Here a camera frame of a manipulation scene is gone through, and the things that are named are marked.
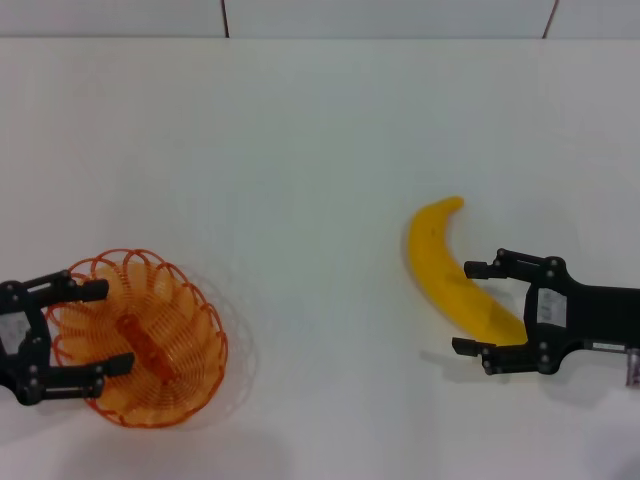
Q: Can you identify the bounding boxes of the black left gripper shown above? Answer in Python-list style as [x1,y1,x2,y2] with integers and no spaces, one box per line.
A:
[0,270,136,406]

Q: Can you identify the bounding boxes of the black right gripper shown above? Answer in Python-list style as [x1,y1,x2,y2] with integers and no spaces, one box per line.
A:
[451,248,640,376]

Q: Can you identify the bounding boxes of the yellow banana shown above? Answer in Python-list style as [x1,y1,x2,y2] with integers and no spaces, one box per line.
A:
[405,195,530,347]

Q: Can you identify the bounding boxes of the orange woven plastic basket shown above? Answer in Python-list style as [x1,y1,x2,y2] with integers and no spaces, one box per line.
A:
[44,246,229,429]

